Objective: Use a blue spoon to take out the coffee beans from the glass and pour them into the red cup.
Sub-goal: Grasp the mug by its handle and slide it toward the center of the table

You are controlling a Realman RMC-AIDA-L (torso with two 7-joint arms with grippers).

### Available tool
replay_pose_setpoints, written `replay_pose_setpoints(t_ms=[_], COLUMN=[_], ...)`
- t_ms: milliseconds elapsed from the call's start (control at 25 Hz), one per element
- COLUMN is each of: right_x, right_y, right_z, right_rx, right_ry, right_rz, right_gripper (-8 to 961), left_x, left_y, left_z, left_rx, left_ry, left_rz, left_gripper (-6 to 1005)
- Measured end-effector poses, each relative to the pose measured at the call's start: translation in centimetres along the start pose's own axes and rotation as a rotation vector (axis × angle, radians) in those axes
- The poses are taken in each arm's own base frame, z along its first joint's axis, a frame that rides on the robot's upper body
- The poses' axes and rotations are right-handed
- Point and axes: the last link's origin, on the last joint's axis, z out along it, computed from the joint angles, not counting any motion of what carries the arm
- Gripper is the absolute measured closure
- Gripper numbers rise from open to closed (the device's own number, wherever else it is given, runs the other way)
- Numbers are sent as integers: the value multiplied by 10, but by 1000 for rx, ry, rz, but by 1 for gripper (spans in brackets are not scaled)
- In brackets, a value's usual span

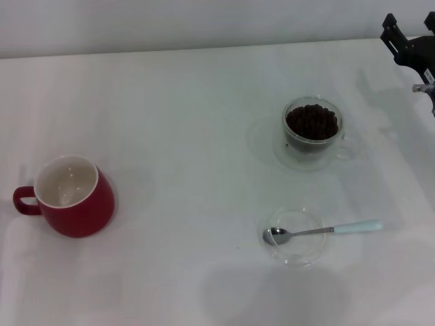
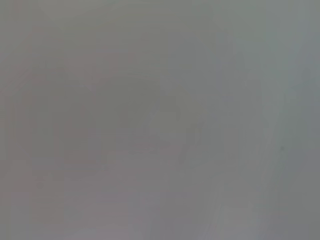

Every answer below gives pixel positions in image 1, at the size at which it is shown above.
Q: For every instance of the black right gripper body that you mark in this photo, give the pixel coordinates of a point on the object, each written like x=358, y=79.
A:
x=419, y=54

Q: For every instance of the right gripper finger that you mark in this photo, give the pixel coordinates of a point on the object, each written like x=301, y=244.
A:
x=431, y=22
x=392, y=34

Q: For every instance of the red ceramic mug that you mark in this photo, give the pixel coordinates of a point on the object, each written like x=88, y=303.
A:
x=85, y=210

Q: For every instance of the coffee bean heap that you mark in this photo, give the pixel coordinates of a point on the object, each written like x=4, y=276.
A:
x=311, y=122

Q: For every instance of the clear glass dish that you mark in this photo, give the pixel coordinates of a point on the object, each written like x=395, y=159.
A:
x=299, y=251

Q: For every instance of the double-wall glass cup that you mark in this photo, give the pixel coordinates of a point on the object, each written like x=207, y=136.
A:
x=306, y=156

